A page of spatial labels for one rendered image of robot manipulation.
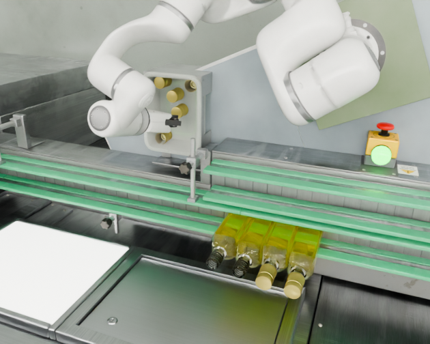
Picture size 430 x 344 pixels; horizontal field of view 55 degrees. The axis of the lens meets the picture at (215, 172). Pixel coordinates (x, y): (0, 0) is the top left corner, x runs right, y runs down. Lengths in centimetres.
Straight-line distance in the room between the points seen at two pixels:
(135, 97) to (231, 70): 40
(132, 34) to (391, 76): 57
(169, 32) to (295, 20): 24
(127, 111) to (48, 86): 104
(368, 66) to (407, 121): 43
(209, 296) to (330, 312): 29
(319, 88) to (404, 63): 35
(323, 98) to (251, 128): 48
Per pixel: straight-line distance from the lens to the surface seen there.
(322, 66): 71
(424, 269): 107
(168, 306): 100
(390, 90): 103
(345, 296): 113
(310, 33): 75
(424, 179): 105
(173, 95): 115
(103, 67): 85
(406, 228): 101
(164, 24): 84
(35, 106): 179
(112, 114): 84
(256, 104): 114
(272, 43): 76
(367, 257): 105
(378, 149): 103
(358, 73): 70
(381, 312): 111
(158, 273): 109
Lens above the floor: 183
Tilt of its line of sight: 60 degrees down
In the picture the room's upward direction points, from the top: 136 degrees counter-clockwise
